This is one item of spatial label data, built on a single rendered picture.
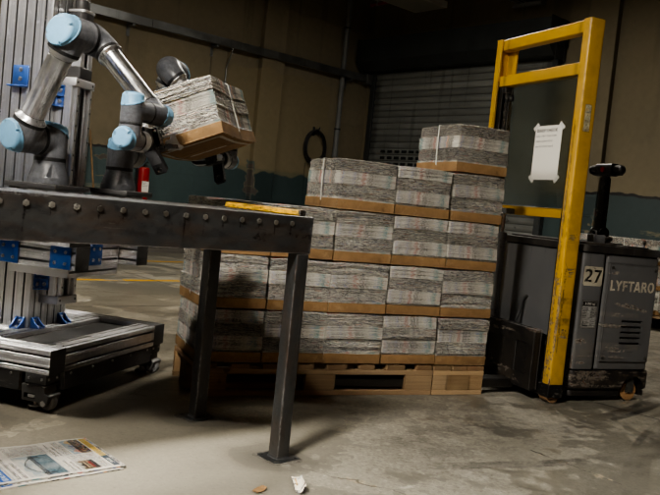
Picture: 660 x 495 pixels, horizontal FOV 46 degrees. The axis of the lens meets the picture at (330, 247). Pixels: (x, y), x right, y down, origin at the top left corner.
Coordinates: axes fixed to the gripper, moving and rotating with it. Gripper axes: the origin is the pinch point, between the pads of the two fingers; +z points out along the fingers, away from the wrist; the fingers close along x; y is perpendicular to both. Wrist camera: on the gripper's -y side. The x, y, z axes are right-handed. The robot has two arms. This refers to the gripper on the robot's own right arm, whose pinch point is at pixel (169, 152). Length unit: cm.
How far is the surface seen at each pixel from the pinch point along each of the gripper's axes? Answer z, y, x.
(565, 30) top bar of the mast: 136, 28, -161
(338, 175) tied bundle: 68, -17, -46
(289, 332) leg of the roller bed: -27, -74, -36
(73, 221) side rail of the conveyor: -89, -29, -8
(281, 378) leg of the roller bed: -26, -88, -30
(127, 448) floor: -41, -96, 22
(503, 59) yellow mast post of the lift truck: 181, 32, -130
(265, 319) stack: 51, -71, -2
